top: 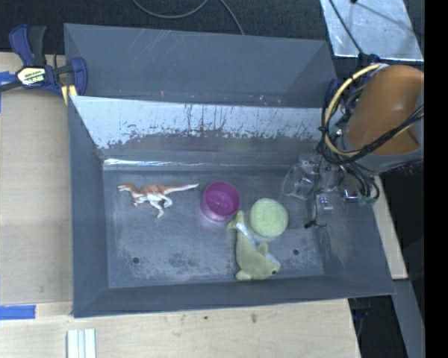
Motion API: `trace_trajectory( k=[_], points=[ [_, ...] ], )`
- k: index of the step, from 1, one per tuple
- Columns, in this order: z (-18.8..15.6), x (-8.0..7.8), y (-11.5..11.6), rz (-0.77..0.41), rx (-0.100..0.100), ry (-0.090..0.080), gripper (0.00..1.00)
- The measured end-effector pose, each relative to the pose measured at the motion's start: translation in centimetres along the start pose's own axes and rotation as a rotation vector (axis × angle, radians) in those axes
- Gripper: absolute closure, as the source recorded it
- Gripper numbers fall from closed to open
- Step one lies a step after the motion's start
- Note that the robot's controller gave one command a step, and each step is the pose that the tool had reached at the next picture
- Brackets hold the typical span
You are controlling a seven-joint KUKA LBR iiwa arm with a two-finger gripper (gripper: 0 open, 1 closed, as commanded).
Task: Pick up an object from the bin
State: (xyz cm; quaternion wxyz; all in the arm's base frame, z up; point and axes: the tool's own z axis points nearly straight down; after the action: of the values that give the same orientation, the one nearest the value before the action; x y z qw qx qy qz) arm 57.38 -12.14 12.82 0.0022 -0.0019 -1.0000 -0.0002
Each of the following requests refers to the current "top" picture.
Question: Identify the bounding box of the clear glass cup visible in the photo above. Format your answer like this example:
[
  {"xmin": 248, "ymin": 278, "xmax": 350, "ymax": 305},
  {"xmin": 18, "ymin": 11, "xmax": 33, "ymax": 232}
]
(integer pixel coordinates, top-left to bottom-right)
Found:
[{"xmin": 281, "ymin": 155, "xmax": 319, "ymax": 201}]

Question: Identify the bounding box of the green ball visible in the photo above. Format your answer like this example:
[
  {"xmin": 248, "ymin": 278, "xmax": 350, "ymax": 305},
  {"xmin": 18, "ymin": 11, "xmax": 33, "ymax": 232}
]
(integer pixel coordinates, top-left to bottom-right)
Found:
[{"xmin": 249, "ymin": 197, "xmax": 290, "ymax": 239}]

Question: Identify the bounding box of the green plush toy animal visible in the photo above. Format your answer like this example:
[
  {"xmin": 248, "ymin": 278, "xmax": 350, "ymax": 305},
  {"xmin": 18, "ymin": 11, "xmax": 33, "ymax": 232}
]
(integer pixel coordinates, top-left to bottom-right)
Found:
[{"xmin": 226, "ymin": 210, "xmax": 282, "ymax": 281}]

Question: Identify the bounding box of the purple plastic cup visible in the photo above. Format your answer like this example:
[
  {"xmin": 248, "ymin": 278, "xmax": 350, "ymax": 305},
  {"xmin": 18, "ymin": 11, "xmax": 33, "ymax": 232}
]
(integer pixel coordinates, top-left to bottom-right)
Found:
[{"xmin": 199, "ymin": 180, "xmax": 242, "ymax": 224}]

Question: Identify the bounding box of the grey metal bin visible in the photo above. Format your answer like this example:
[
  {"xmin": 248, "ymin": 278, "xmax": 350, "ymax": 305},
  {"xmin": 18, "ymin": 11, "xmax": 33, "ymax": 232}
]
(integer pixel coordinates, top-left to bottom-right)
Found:
[{"xmin": 62, "ymin": 22, "xmax": 397, "ymax": 318}]

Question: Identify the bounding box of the orange and white toy dinosaur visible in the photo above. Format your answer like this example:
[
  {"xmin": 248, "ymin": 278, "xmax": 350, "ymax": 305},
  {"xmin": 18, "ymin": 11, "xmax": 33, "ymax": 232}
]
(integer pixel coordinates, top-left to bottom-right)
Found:
[{"xmin": 116, "ymin": 182, "xmax": 200, "ymax": 220}]

